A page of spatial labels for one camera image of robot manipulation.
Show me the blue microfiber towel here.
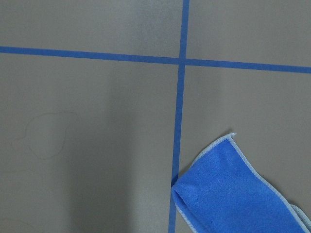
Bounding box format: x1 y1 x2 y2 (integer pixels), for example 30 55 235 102
171 133 311 233

